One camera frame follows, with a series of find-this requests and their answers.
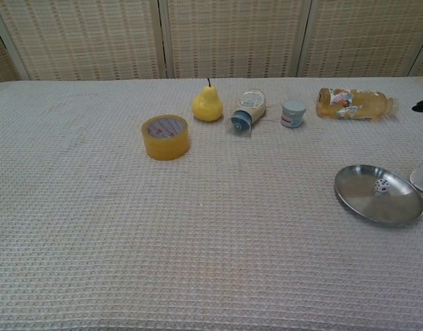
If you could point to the small white die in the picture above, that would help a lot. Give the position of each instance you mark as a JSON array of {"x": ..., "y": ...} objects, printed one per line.
[{"x": 382, "y": 186}]

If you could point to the silver metal plate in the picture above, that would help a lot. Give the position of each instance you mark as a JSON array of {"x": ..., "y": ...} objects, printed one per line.
[{"x": 370, "y": 203}]

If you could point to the amber juice bottle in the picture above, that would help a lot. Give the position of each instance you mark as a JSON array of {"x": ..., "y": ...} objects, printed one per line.
[{"x": 356, "y": 103}]

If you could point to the small jar grey lid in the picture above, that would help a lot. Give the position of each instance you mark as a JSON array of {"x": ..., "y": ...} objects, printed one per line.
[{"x": 293, "y": 113}]

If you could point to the beige squeeze sauce bottle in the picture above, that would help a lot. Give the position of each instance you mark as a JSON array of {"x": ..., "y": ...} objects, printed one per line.
[{"x": 249, "y": 107}]

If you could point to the yellow pear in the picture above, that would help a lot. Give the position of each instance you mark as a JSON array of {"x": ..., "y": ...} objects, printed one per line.
[{"x": 207, "y": 105}]

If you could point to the woven bamboo folding screen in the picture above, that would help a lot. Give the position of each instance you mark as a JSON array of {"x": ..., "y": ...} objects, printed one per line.
[{"x": 214, "y": 38}]

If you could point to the yellowish packing tape roll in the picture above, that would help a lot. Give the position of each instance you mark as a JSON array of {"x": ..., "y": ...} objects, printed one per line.
[{"x": 166, "y": 139}]

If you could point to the pale woven fringed tablecloth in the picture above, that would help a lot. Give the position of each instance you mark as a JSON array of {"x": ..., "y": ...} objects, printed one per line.
[{"x": 163, "y": 224}]

